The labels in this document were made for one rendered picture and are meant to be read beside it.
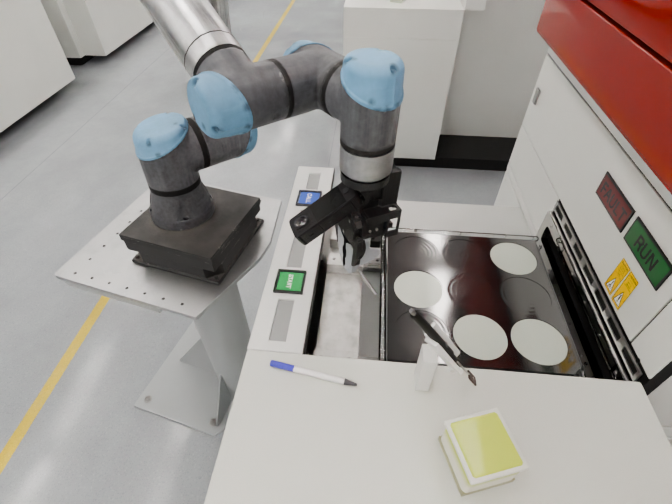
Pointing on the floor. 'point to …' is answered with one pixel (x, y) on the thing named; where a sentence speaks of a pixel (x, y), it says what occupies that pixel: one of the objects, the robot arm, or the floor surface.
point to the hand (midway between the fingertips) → (346, 267)
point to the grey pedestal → (202, 369)
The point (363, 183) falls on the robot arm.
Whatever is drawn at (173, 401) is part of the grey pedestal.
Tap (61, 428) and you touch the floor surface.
